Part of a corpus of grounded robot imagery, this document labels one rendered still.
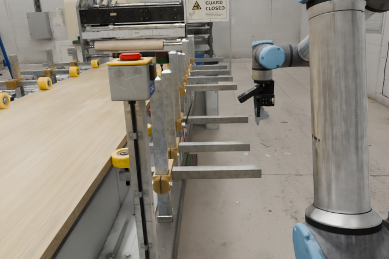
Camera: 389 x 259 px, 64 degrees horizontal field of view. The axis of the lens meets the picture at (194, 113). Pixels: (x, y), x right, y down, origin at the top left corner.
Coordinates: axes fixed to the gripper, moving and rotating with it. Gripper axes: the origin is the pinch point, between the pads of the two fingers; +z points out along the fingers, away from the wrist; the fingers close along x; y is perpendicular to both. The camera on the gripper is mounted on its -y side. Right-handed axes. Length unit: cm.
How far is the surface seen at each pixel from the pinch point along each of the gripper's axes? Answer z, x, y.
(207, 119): -2.3, -1.6, -22.5
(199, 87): -12.3, 23.4, -26.3
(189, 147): 0.7, -26.6, -29.6
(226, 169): -2, -51, -17
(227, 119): -2.4, -1.6, -13.5
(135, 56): -40, -82, -35
